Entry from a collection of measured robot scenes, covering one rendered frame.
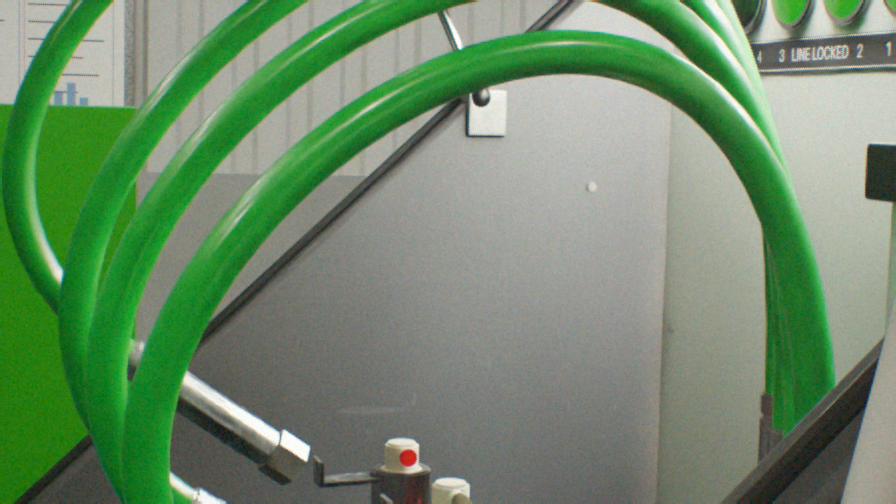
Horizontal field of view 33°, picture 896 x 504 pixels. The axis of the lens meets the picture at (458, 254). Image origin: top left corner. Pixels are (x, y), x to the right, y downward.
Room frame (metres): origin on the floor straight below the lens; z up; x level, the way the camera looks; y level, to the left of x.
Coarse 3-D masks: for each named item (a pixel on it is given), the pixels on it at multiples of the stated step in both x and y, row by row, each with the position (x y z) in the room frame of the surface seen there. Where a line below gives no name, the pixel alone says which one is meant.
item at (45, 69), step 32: (96, 0) 0.66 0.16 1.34; (64, 32) 0.65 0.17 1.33; (736, 32) 0.75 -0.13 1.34; (32, 64) 0.65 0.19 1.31; (64, 64) 0.65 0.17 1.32; (32, 96) 0.65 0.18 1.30; (32, 128) 0.65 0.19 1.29; (32, 160) 0.65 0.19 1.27; (32, 192) 0.65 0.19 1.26; (32, 224) 0.65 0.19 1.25; (32, 256) 0.65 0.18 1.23; (768, 288) 0.76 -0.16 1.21; (768, 320) 0.76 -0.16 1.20; (768, 352) 0.76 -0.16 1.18; (768, 384) 0.76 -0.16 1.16
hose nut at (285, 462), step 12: (288, 444) 0.68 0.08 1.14; (300, 444) 0.69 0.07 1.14; (276, 456) 0.68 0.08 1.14; (288, 456) 0.68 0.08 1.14; (300, 456) 0.68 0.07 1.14; (264, 468) 0.68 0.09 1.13; (276, 468) 0.68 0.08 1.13; (288, 468) 0.68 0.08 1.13; (300, 468) 0.68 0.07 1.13; (276, 480) 0.69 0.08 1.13; (288, 480) 0.68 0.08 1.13
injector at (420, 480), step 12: (372, 468) 0.70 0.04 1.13; (384, 480) 0.69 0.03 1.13; (396, 480) 0.69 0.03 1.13; (408, 480) 0.69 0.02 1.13; (420, 480) 0.69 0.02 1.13; (372, 492) 0.70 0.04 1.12; (384, 492) 0.69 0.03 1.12; (396, 492) 0.69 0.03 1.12; (408, 492) 0.69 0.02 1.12; (420, 492) 0.69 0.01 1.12
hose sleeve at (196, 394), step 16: (128, 368) 0.66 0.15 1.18; (192, 384) 0.67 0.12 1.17; (192, 400) 0.67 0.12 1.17; (208, 400) 0.67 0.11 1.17; (224, 400) 0.67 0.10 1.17; (192, 416) 0.67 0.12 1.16; (208, 416) 0.67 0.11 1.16; (224, 416) 0.67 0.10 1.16; (240, 416) 0.67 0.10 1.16; (256, 416) 0.68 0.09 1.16; (208, 432) 0.68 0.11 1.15; (224, 432) 0.67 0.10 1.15; (240, 432) 0.67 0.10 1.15; (256, 432) 0.68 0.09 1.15; (272, 432) 0.68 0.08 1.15; (240, 448) 0.67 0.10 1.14; (256, 448) 0.67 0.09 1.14; (272, 448) 0.68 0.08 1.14
